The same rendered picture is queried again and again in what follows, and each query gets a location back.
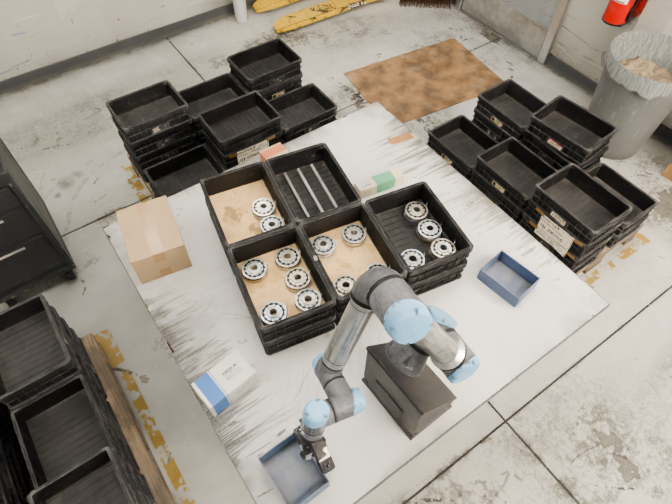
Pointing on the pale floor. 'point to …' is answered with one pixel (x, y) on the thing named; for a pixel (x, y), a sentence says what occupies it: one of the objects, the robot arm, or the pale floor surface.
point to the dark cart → (26, 235)
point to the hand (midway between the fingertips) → (311, 457)
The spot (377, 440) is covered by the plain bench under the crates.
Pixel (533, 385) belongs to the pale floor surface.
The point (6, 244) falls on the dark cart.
